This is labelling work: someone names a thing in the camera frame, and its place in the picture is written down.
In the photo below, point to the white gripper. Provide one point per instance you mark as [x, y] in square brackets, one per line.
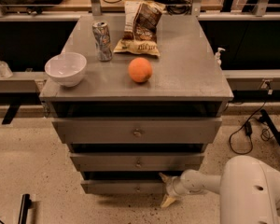
[174, 188]

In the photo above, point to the grey bottom drawer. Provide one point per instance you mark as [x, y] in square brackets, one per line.
[123, 186]

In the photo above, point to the grey drawer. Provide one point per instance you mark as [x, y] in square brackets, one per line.
[123, 186]
[135, 162]
[137, 131]

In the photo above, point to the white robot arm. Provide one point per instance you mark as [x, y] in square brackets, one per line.
[248, 189]

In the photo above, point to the grey drawer cabinet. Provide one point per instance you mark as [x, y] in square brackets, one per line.
[186, 83]

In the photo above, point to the grey middle drawer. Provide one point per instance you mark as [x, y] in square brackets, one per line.
[135, 162]

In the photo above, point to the grey top drawer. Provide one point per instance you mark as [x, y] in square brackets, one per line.
[137, 131]

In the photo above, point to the orange fruit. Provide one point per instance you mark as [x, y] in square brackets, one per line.
[140, 70]

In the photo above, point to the black stand leg right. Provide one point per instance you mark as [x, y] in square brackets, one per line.
[277, 134]

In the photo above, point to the white pump bottle right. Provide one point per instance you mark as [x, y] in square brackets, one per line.
[218, 55]

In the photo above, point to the black bar on floor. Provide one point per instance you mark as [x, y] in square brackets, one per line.
[25, 206]

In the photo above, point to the white bowl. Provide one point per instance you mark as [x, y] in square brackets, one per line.
[67, 69]

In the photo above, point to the silver drink can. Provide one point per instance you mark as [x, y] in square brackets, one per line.
[102, 41]

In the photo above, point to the brown chip bag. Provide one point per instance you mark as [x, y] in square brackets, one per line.
[140, 31]

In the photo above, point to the clear sanitizer bottle left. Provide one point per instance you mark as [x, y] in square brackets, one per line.
[5, 71]

